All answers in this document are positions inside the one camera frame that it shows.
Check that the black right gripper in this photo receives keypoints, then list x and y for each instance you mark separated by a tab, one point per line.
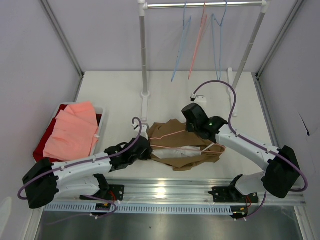
191	124

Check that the tan brown skirt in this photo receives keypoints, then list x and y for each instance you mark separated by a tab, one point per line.
179	159

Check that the aluminium frame post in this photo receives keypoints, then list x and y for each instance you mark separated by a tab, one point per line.
61	36
288	23

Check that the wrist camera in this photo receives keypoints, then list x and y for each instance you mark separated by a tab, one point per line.
141	129
198	99

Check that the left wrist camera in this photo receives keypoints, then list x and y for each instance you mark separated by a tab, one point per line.
141	129

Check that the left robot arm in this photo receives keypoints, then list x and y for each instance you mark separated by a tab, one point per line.
82	179

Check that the left blue wire hanger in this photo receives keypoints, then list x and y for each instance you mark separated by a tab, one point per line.
185	30

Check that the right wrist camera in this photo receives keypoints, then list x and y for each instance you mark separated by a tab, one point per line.
198	99

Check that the pink folded garment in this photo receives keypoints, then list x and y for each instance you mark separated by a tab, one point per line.
72	130

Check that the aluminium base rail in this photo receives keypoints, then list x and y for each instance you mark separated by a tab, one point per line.
168	191

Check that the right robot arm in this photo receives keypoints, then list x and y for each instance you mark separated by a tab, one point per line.
279	166

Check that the pink wire hanger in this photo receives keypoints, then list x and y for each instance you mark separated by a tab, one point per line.
199	38
183	138

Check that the white clothes rack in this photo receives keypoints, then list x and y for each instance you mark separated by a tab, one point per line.
212	22

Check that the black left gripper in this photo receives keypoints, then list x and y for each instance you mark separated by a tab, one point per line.
147	155

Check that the perforated cable tray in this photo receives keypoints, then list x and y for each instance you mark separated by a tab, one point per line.
125	208

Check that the left aluminium frame post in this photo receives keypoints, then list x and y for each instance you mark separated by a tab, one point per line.
61	36

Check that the right aluminium frame post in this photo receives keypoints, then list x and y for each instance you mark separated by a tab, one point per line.
288	23

